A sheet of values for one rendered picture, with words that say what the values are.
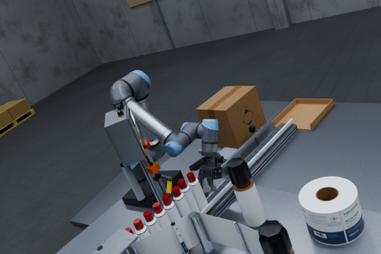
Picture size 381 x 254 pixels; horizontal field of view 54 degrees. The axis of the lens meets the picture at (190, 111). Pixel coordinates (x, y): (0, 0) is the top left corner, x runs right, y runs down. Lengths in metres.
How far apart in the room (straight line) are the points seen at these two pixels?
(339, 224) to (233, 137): 0.94
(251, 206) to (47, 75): 9.47
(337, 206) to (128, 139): 0.79
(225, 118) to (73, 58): 9.32
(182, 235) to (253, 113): 0.99
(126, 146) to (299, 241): 0.74
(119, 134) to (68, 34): 9.86
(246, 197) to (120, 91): 0.77
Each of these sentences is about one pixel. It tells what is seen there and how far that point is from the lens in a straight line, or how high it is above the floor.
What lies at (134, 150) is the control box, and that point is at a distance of 1.49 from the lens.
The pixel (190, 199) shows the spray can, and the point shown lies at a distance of 1.70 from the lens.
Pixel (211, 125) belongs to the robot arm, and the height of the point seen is 1.23.
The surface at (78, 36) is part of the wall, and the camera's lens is 11.44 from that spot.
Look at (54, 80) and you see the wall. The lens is 10.77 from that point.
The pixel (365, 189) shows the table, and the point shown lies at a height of 0.83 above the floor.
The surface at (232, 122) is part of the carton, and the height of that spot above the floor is 1.03.
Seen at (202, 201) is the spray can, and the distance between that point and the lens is 1.74.
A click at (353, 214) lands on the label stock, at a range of 1.42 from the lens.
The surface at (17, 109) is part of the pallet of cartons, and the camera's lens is 9.10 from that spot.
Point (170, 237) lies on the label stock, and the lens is 1.52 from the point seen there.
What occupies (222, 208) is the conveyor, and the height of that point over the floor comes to 0.85.
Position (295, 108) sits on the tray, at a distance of 2.52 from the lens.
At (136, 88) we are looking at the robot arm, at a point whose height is 1.45.
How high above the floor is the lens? 1.93
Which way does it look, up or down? 21 degrees down
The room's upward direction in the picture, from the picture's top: 22 degrees counter-clockwise
